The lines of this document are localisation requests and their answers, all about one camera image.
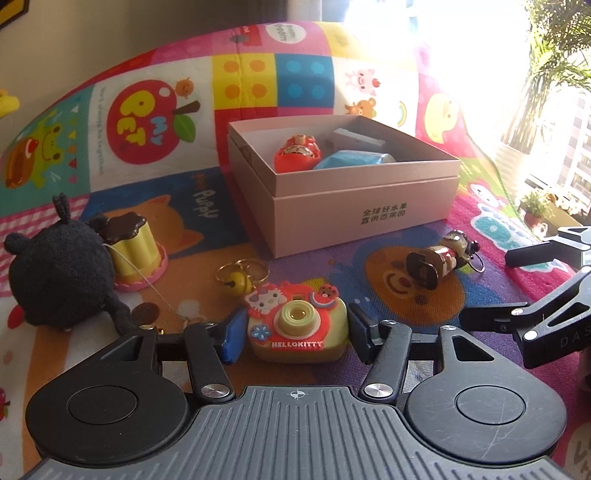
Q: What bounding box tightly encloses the red daruma doll toy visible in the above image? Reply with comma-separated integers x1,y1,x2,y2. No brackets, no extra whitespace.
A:
273,134,324,174

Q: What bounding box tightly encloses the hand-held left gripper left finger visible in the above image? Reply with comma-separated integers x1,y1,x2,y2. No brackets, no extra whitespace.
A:
99,308,249,401

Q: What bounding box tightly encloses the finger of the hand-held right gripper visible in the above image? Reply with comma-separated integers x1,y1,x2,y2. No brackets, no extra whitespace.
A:
505,225,591,271
461,271,591,334

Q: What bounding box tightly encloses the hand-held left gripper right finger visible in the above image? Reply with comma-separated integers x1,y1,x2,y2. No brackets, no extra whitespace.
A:
348,305,497,401

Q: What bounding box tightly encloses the colourful printed play mat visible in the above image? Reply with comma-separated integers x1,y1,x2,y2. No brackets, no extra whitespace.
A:
0,21,591,480

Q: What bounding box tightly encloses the white ribbed plant pot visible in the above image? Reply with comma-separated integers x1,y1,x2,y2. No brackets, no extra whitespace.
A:
496,141,532,186

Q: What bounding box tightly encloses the framed wall picture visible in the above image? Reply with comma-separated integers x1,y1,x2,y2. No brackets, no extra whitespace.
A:
0,0,25,29

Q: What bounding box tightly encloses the large palm plant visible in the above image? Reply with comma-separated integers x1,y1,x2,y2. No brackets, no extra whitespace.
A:
501,0,591,153

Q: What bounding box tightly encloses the brown round tag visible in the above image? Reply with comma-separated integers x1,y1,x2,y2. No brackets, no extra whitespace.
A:
130,302,161,324

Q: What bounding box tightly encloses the brown figure keychain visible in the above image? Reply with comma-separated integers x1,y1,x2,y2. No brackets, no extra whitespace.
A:
405,229,485,291

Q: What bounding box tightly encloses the yellow pudding toy brown top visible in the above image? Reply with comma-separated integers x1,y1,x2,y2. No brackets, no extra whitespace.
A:
99,211,169,292

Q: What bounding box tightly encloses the small potted plant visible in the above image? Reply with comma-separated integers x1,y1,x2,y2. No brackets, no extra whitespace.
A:
519,189,552,229

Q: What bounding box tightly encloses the blue tissue packet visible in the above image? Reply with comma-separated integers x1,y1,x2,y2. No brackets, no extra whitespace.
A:
313,148,398,172

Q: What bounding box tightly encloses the yellow bell keyring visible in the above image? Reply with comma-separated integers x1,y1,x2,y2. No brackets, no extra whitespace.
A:
215,258,271,296

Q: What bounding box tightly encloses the black plush toy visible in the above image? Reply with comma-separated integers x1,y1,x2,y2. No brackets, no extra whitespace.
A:
4,194,139,335

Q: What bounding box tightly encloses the white plastic piece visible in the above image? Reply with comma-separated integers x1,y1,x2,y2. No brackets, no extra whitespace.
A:
333,128,386,153

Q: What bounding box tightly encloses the pink cardboard box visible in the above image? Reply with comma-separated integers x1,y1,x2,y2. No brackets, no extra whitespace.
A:
226,114,462,259

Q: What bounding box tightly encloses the yellow pink toy camera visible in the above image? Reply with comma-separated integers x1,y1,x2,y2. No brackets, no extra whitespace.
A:
246,284,349,364

